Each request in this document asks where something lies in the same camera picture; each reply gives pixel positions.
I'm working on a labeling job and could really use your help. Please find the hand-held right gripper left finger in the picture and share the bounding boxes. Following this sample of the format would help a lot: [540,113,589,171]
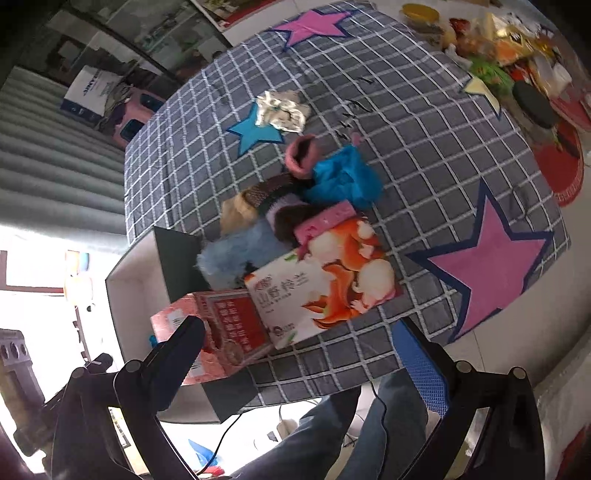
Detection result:
[46,316,206,480]

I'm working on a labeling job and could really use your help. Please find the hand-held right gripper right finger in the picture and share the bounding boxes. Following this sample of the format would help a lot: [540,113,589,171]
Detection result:
[394,318,546,480]

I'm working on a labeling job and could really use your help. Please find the white polka dot cloth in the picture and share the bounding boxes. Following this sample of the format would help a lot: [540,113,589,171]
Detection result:
[255,90,311,134]

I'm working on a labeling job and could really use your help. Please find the beige soft cloth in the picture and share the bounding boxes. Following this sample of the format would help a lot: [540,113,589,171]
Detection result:
[220,193,258,236]

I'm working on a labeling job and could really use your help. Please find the red printed carton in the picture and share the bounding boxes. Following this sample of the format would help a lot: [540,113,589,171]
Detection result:
[150,290,274,387]

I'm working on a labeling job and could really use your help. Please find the person's legs in jeans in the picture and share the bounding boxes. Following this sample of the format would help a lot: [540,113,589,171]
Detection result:
[228,369,432,480]

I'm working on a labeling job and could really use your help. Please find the light blue fluffy toy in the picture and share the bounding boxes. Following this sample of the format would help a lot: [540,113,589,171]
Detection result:
[198,217,289,292]

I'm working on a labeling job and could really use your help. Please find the orange fox print tissue pack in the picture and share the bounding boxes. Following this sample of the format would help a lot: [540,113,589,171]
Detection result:
[244,217,403,350]

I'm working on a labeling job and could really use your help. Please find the white quilt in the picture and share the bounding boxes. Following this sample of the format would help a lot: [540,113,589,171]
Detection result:
[531,318,591,444]

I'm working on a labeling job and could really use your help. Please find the purple and brown knit sock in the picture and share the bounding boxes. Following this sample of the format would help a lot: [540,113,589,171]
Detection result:
[269,198,326,247]

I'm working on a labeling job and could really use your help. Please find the pink tissue packet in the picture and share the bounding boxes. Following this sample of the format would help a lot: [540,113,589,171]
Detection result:
[294,200,357,246]

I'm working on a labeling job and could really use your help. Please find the blue cloth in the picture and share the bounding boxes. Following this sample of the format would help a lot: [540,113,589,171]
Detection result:
[308,145,383,212]

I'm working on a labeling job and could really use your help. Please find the pink knit sock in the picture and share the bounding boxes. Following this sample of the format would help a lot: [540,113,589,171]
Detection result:
[285,135,321,180]

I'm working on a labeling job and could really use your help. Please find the pink plastic stool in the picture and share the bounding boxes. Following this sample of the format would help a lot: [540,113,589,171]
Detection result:
[100,87,164,149]

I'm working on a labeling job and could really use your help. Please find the grey checked star blanket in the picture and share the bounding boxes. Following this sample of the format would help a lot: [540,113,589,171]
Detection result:
[124,0,571,409]

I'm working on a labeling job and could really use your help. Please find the red round mat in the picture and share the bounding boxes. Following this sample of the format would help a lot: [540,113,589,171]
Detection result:
[530,98,586,209]

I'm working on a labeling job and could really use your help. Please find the white box with blue print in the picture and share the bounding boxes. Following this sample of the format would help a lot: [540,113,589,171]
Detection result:
[59,65,122,126]

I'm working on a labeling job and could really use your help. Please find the glass door cabinet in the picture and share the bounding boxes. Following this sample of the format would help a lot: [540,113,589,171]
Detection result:
[44,0,234,81]

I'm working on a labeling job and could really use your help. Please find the pile of snack packets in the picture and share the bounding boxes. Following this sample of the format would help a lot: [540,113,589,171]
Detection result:
[401,2,575,100]

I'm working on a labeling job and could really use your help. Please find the black cable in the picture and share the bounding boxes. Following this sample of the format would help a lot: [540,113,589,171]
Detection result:
[196,410,247,477]

